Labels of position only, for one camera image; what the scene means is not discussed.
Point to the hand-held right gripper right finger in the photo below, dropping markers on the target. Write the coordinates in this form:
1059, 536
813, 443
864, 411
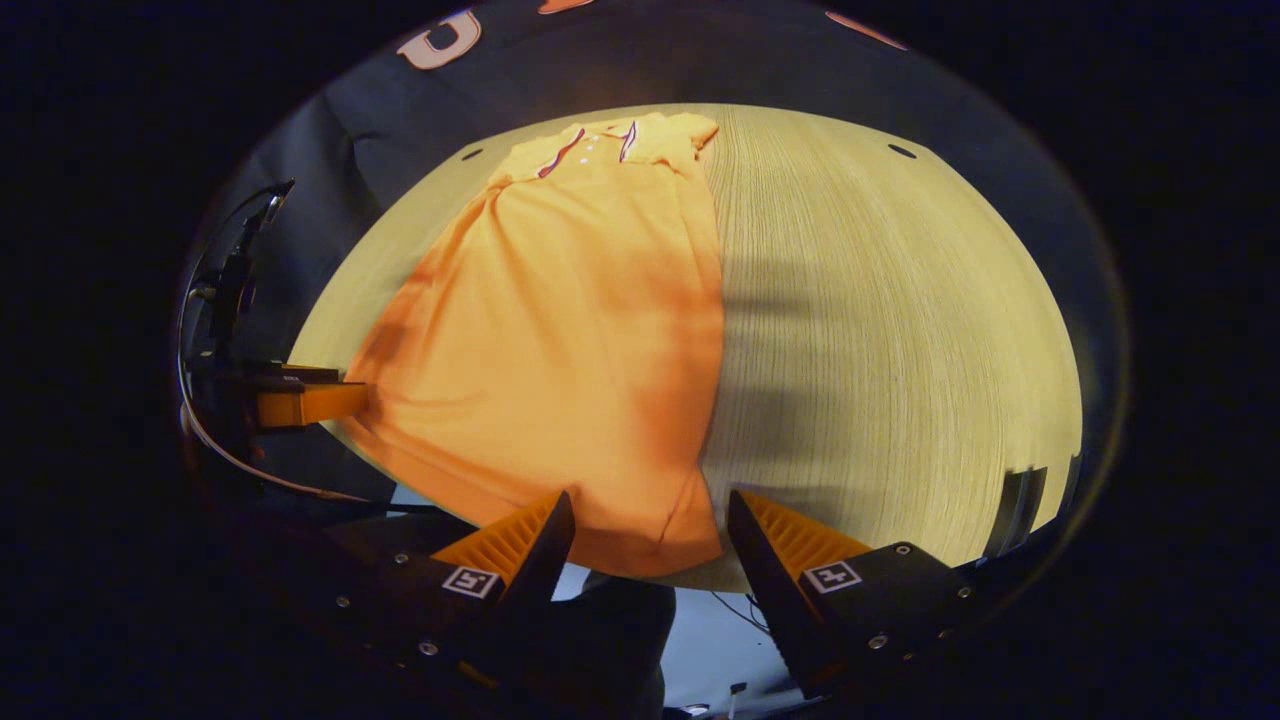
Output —
770, 590

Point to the person's leg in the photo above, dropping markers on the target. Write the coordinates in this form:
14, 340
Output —
630, 650

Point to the orange T-shirt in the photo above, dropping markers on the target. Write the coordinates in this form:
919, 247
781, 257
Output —
560, 350

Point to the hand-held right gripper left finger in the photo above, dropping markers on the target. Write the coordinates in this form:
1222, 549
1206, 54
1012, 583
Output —
540, 560

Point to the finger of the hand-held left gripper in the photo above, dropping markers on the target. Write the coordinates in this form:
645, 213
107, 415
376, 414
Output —
305, 373
310, 405

